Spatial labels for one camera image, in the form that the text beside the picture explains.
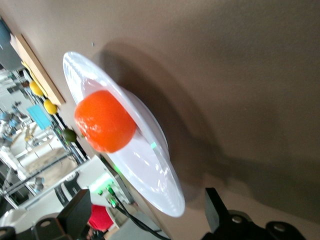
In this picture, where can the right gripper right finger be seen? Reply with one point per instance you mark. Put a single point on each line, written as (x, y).
(215, 210)

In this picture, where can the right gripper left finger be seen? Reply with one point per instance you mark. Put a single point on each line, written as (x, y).
(75, 215)

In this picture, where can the white round plate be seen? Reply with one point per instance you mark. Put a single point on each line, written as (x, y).
(150, 175)

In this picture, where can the orange fruit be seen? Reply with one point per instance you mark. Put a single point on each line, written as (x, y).
(105, 122)

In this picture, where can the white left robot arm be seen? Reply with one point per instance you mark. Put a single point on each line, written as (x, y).
(97, 181)

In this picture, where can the red plastic object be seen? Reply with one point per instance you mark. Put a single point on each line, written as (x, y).
(100, 217)

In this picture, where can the dark green lime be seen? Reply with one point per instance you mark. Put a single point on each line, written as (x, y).
(69, 135)

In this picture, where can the yellow lemon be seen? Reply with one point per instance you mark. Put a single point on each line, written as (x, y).
(37, 88)
(50, 106)

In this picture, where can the wooden cutting board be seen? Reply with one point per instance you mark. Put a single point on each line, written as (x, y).
(40, 70)

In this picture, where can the blue bowl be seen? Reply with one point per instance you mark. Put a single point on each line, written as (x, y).
(5, 32)

